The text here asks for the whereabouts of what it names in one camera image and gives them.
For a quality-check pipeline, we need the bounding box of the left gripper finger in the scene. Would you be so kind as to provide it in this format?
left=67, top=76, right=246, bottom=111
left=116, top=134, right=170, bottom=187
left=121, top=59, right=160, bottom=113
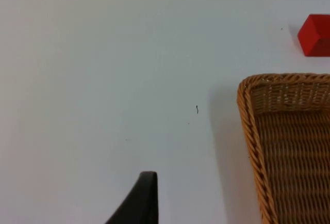
left=104, top=171, right=158, bottom=224

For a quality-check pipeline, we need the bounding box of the pale brown wicker basket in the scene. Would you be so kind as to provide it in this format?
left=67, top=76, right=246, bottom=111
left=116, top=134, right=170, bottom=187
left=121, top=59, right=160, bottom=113
left=237, top=73, right=330, bottom=224

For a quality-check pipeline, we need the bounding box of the red cube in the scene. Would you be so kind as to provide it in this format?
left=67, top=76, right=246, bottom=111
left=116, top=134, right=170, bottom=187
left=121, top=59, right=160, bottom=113
left=297, top=14, right=330, bottom=57

